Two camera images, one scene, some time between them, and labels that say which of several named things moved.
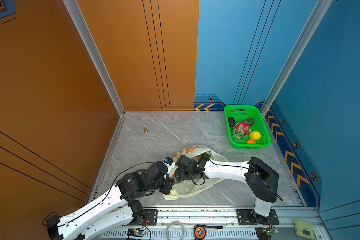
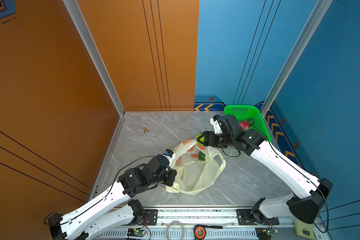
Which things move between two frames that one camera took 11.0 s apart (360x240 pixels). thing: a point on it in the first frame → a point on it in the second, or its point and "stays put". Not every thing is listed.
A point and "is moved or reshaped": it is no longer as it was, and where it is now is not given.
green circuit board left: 136,232 stays put
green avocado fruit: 251,121 stays put
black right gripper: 180,174 → 208,138
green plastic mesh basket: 246,126 stays put
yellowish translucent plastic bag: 181,188 is moved or reshaped
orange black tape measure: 200,230 stays put
